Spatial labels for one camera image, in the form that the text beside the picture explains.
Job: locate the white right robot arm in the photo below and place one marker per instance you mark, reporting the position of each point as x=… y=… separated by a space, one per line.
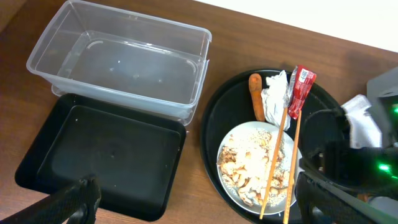
x=381 y=92

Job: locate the white napkin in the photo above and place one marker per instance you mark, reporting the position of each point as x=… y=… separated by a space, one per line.
x=274 y=98

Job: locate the orange carrot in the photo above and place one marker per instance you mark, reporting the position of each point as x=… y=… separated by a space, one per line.
x=255 y=89

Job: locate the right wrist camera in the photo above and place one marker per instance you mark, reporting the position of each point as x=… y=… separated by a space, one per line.
x=364 y=132

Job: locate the red snack wrapper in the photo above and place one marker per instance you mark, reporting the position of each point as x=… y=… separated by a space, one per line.
x=301 y=81

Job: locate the black rectangular tray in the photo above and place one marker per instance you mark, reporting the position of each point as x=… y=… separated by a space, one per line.
x=134 y=155

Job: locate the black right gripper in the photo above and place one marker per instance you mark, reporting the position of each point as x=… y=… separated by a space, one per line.
x=326 y=151

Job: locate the round black tray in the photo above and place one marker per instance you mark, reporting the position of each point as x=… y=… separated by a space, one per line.
x=229 y=123

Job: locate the clear plastic bin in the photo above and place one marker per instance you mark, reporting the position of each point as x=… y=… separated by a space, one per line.
x=123 y=57

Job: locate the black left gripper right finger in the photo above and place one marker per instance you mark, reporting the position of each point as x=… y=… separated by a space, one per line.
x=334 y=203

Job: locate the wooden chopstick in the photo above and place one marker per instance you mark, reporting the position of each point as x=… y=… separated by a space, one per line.
x=274 y=160
x=292 y=171

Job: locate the grey plate with food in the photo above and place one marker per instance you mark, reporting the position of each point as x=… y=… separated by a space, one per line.
x=243 y=164

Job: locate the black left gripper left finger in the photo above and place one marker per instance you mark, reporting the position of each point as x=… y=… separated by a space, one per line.
x=76 y=203

